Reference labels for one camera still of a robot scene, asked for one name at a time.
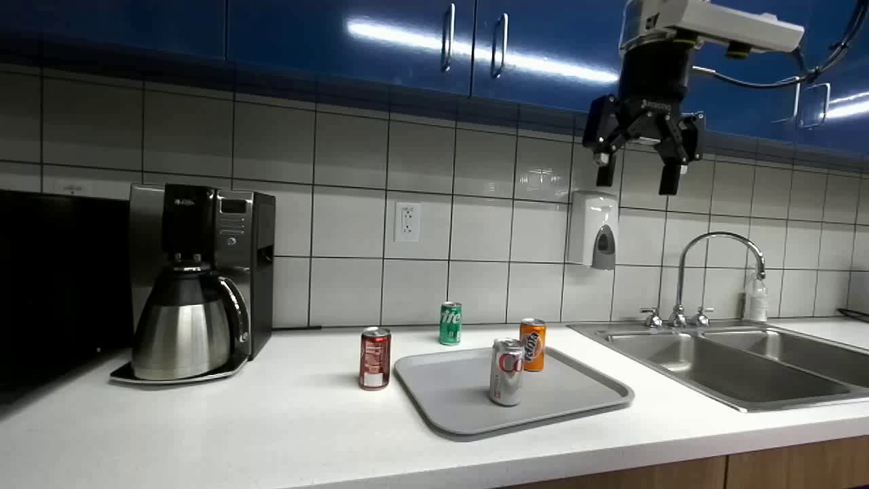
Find grey plastic tray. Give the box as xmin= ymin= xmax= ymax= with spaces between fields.
xmin=390 ymin=343 xmax=636 ymax=444

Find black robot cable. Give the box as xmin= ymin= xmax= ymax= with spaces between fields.
xmin=689 ymin=0 xmax=869 ymax=92

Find black coffee maker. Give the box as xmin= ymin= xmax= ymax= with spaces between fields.
xmin=112 ymin=184 xmax=273 ymax=387

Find silver soda can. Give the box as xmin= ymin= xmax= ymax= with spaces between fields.
xmin=489 ymin=339 xmax=525 ymax=407

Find orange soda can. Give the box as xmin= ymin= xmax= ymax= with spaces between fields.
xmin=519 ymin=319 xmax=546 ymax=373

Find wooden lower cabinets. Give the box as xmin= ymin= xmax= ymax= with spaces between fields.
xmin=512 ymin=438 xmax=869 ymax=489

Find chrome sink faucet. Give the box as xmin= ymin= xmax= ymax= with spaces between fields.
xmin=639 ymin=229 xmax=768 ymax=332

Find white wall outlet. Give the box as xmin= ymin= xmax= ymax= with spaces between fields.
xmin=393 ymin=201 xmax=420 ymax=243

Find stainless steel double sink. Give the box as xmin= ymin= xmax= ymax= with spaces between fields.
xmin=582 ymin=323 xmax=869 ymax=413

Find black microwave oven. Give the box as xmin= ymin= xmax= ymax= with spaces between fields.
xmin=0 ymin=191 xmax=134 ymax=404

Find steel coffee carafe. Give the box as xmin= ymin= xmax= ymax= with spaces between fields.
xmin=131 ymin=266 xmax=246 ymax=384

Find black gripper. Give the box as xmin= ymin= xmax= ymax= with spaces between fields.
xmin=582 ymin=38 xmax=704 ymax=197

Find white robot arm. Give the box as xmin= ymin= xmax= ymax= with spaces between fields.
xmin=582 ymin=0 xmax=803 ymax=197

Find white soap bottle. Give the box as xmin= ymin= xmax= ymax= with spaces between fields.
xmin=741 ymin=275 xmax=768 ymax=320

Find white soap dispenser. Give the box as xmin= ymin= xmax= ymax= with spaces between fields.
xmin=568 ymin=194 xmax=618 ymax=269

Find green soda can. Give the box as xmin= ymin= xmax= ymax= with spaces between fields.
xmin=438 ymin=302 xmax=462 ymax=345

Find red soda can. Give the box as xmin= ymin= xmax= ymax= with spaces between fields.
xmin=359 ymin=326 xmax=390 ymax=388

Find blue upper cabinets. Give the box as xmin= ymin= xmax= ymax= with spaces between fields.
xmin=0 ymin=0 xmax=869 ymax=157

